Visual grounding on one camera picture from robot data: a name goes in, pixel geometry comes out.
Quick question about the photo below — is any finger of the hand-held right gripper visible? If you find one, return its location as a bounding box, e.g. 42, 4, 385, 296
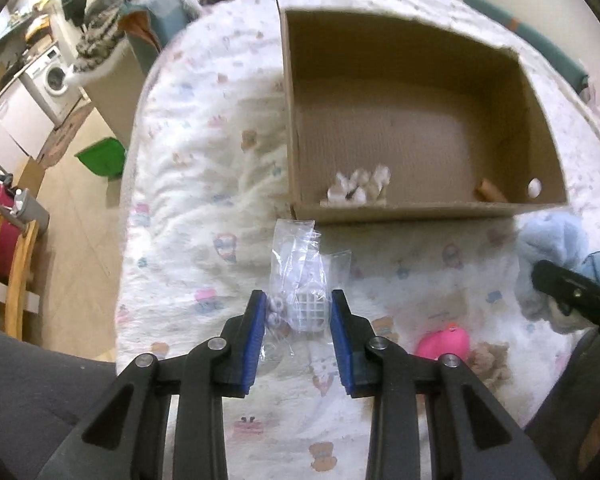
531, 259, 600, 347

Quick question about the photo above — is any pink plush toy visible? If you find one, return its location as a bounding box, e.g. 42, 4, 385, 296
416, 324, 471, 361

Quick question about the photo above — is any cardboard box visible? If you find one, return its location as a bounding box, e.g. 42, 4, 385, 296
276, 0, 569, 225

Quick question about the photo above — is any wooden chair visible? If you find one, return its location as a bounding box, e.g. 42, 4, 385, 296
0, 162, 50, 341

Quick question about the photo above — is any teal cushion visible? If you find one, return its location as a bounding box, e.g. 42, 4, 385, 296
118, 0, 201, 77

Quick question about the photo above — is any light blue fluffy cloth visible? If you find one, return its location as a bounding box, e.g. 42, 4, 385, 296
514, 212, 600, 335

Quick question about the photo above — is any clear plastic bag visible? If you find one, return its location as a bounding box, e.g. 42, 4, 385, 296
259, 218, 352, 376

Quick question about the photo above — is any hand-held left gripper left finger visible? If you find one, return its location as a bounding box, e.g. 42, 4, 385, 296
36, 290, 268, 480

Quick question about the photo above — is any white cabinet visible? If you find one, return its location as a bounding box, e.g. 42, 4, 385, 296
0, 80, 56, 158

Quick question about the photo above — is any person's dark trouser leg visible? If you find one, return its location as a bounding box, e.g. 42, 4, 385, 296
0, 324, 131, 480

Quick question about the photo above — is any white washing machine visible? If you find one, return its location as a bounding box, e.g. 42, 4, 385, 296
20, 46, 81, 126

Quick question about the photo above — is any brown plush bear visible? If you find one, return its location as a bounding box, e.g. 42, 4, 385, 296
467, 341, 514, 395

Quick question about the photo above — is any green plastic bin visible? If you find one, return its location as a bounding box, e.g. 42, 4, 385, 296
75, 137, 128, 179

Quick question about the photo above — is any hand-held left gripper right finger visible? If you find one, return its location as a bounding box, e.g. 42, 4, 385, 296
331, 289, 557, 480

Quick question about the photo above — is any white fluffy toy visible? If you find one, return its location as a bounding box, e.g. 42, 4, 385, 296
320, 164, 392, 207

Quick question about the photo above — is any teal bolster pillow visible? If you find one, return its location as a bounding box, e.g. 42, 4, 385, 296
463, 0, 591, 95

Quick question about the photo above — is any white printed blanket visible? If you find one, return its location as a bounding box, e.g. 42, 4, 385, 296
115, 0, 600, 480

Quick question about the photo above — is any brown cardboard tube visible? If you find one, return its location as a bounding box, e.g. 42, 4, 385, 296
474, 179, 509, 203

